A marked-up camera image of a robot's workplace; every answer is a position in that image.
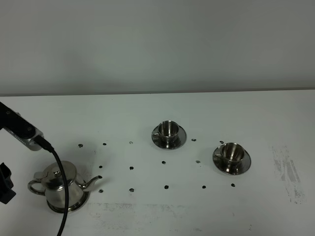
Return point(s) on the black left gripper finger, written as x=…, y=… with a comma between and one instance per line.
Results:
x=6, y=185

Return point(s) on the stainless steel teapot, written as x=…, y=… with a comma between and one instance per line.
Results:
x=49, y=183

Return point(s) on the steel teacup far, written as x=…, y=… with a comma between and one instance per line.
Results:
x=167, y=129

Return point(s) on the steel teacup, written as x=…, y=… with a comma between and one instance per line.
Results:
x=229, y=153
x=167, y=129

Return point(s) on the steel saucer far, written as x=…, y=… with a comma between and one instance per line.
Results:
x=180, y=141

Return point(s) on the steel saucer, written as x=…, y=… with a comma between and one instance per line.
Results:
x=180, y=141
x=234, y=169

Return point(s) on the steel teacup near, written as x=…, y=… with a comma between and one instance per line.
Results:
x=229, y=153

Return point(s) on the steel saucer near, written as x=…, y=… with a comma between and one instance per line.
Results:
x=234, y=169

